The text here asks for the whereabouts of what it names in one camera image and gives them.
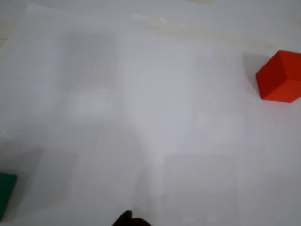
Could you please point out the teal blue cube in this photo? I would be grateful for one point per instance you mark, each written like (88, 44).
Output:
(7, 193)

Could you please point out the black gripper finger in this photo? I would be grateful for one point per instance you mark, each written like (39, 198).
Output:
(123, 220)
(142, 222)

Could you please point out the red cube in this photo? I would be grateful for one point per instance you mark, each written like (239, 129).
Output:
(275, 77)

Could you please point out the white paper sheet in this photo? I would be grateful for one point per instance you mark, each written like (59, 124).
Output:
(150, 117)

